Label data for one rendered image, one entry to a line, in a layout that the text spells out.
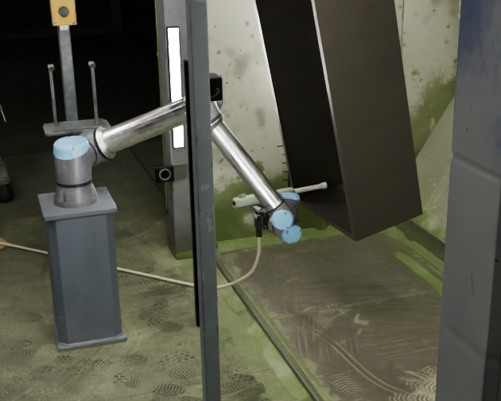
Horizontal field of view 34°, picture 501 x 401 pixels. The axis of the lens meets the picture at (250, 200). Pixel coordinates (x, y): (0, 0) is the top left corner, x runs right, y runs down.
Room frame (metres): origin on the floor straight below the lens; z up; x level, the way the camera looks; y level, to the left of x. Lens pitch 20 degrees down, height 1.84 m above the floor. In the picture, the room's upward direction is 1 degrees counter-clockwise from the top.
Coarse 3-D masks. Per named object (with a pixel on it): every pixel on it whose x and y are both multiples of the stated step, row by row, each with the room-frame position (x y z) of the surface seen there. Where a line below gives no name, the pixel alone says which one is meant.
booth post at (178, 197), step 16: (160, 0) 4.25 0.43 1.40; (176, 0) 4.22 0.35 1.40; (160, 16) 4.27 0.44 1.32; (176, 16) 4.22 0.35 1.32; (160, 32) 4.29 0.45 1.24; (160, 48) 4.31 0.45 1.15; (160, 64) 4.33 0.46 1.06; (176, 160) 4.21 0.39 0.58; (176, 192) 4.21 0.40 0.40; (176, 208) 4.20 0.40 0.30; (176, 224) 4.20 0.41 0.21; (176, 240) 4.20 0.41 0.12; (176, 256) 4.20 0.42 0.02
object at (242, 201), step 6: (306, 186) 3.77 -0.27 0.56; (312, 186) 3.78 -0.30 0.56; (318, 186) 3.79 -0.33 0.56; (324, 186) 3.79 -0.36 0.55; (282, 192) 3.70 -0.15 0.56; (288, 192) 3.71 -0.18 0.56; (294, 192) 3.72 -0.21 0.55; (300, 192) 3.75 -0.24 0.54; (234, 198) 3.63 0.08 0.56; (240, 198) 3.62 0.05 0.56; (246, 198) 3.62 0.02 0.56; (252, 198) 3.63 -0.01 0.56; (240, 204) 3.61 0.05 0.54; (246, 204) 3.62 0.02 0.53; (252, 204) 3.64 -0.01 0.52; (258, 204) 3.65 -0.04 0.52; (258, 216) 3.65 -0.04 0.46; (258, 222) 3.65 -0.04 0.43; (258, 228) 3.66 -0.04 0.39; (258, 234) 3.66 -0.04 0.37
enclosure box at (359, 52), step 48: (288, 0) 3.85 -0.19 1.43; (336, 0) 3.27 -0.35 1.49; (384, 0) 3.35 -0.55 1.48; (288, 48) 3.85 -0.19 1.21; (336, 48) 3.27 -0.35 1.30; (384, 48) 3.36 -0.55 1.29; (288, 96) 3.85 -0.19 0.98; (336, 96) 3.27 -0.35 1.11; (384, 96) 3.36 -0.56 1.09; (288, 144) 3.85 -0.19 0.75; (336, 144) 3.30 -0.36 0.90; (384, 144) 3.37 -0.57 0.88; (336, 192) 3.86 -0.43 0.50; (384, 192) 3.37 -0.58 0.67
